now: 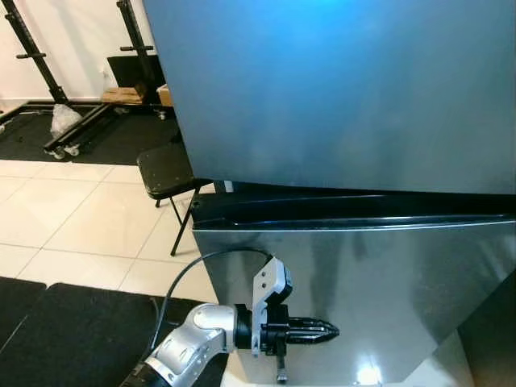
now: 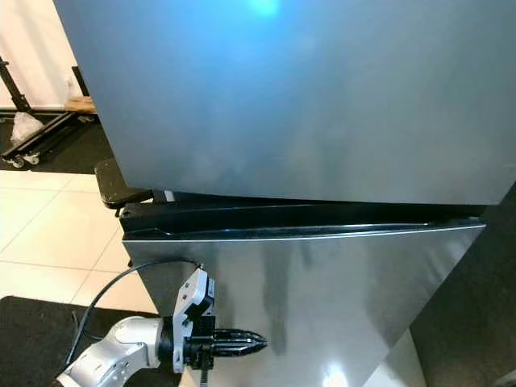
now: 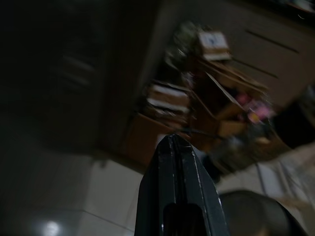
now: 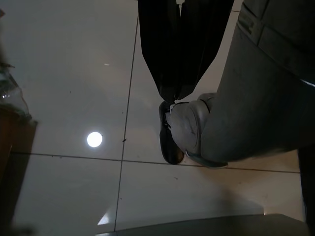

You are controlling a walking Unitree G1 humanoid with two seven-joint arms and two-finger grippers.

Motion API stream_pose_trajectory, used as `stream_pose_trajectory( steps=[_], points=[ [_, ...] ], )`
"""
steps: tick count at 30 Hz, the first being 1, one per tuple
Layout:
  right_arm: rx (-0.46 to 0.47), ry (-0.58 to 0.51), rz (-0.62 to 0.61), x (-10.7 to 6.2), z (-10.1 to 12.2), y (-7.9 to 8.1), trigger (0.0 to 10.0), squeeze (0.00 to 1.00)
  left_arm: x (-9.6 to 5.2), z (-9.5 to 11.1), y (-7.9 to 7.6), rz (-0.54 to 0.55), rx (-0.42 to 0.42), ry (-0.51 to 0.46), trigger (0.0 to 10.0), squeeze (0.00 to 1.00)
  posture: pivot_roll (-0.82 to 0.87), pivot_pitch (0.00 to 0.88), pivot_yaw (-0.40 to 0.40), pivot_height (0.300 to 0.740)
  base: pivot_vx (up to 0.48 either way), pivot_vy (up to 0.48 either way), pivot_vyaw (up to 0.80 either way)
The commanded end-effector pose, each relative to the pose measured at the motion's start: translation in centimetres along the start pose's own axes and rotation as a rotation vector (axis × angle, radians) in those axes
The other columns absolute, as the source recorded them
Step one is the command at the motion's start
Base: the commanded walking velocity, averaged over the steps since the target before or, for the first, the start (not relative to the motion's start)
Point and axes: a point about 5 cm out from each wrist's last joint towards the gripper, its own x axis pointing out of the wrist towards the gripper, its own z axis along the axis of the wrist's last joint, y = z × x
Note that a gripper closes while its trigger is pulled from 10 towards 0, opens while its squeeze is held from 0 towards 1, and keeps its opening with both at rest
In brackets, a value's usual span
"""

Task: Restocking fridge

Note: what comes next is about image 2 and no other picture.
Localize large black floor mat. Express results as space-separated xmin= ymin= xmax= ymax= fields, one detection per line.
xmin=0 ymin=296 xmax=162 ymax=387

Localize black folding chair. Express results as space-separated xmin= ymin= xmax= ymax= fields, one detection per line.
xmin=94 ymin=158 xmax=154 ymax=267

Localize black gym floor mat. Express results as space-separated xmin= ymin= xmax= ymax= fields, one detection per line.
xmin=0 ymin=117 xmax=114 ymax=174

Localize black metal rack on wheels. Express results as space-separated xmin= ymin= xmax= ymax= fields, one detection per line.
xmin=0 ymin=56 xmax=98 ymax=169

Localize wooden plank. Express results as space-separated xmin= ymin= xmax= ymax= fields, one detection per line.
xmin=64 ymin=97 xmax=98 ymax=114

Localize white plastic bag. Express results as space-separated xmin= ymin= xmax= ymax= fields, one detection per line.
xmin=12 ymin=111 xmax=43 ymax=146

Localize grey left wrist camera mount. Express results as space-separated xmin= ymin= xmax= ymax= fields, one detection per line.
xmin=172 ymin=268 xmax=216 ymax=373

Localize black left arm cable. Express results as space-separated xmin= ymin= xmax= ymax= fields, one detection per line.
xmin=77 ymin=258 xmax=202 ymax=364

